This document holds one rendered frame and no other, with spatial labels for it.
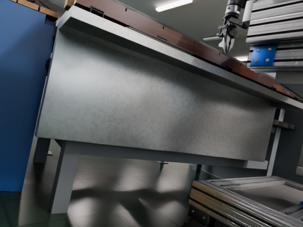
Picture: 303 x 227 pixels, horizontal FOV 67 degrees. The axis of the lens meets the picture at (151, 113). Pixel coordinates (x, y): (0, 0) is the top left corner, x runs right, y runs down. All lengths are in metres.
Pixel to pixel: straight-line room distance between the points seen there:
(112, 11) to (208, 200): 0.78
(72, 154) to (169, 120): 0.42
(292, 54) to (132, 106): 0.62
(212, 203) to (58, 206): 0.57
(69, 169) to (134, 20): 0.63
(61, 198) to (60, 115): 0.34
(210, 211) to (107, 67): 0.63
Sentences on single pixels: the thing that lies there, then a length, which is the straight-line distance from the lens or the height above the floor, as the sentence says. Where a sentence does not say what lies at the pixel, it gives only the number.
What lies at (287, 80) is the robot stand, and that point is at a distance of 1.07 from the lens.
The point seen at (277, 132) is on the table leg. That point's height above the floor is 0.51.
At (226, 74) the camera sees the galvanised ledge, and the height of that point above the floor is 0.66.
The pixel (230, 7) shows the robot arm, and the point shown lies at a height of 1.09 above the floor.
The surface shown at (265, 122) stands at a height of 0.54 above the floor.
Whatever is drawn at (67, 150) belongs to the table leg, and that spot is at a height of 0.25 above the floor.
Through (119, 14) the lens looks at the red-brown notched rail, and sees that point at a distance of 0.95.
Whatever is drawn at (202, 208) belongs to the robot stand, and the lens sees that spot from 0.92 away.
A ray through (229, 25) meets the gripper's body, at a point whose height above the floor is 0.99.
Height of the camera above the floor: 0.45
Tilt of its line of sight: level
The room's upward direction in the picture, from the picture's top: 12 degrees clockwise
